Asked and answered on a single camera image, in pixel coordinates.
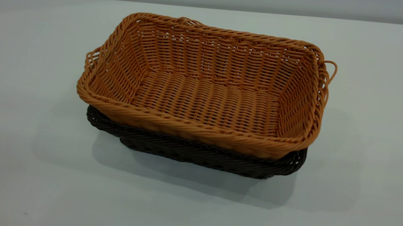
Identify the black woven wicker basket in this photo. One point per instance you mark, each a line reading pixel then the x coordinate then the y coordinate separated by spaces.
pixel 200 156

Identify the orange woven wicker basket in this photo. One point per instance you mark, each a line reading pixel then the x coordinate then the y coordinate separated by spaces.
pixel 206 98

